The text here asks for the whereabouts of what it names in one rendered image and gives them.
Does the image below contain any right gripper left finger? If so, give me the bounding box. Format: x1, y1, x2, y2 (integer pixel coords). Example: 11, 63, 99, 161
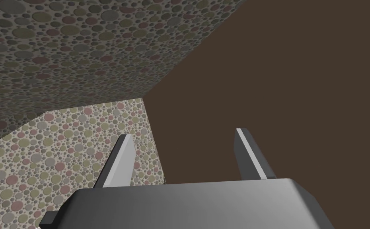
93, 134, 136, 188

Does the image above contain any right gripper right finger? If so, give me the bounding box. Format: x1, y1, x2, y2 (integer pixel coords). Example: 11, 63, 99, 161
234, 128, 277, 181

